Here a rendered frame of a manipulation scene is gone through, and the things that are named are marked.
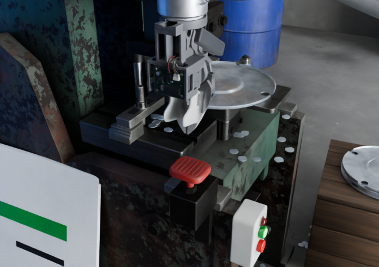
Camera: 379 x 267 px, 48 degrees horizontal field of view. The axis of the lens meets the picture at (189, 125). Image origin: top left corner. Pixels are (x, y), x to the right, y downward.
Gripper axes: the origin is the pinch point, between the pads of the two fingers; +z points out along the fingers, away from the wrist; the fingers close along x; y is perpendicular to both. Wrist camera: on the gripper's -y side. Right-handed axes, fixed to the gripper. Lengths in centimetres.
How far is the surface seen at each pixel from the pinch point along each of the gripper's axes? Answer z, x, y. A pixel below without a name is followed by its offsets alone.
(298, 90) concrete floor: 85, -33, -211
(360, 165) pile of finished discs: 47, 24, -77
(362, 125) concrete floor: 85, 14, -182
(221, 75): 6.0, -10.9, -36.6
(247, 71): 6.6, -6.8, -43.8
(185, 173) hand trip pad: 8.8, 0.6, 2.4
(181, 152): 14.5, -8.1, -10.7
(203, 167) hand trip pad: 8.7, 2.6, -0.7
